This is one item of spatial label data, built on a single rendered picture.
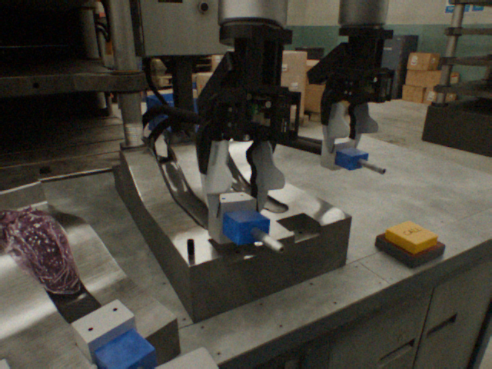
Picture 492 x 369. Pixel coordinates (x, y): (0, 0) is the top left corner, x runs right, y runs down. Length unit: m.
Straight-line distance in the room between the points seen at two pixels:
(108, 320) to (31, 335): 0.09
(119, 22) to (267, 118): 0.77
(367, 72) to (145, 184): 0.41
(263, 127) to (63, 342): 0.30
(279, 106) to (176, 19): 0.93
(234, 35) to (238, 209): 0.20
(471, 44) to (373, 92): 6.67
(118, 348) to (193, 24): 1.08
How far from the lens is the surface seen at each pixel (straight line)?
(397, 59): 7.34
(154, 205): 0.61
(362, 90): 0.61
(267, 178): 0.44
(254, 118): 0.38
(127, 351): 0.38
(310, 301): 0.53
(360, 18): 0.63
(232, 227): 0.42
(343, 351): 0.74
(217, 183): 0.41
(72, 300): 0.49
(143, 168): 0.67
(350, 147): 0.71
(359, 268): 0.61
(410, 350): 0.95
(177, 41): 1.28
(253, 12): 0.39
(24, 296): 0.50
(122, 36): 1.10
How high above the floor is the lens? 1.14
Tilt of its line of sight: 24 degrees down
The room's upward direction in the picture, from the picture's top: straight up
